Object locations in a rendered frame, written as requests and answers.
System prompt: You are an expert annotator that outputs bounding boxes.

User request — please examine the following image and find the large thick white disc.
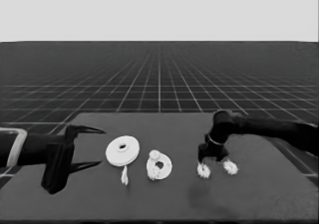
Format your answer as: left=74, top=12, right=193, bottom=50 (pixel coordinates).
left=105, top=134, right=141, bottom=168

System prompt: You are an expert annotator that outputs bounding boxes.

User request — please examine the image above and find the white round carrier with pins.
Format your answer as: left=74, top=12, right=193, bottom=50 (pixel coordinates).
left=146, top=149, right=173, bottom=181

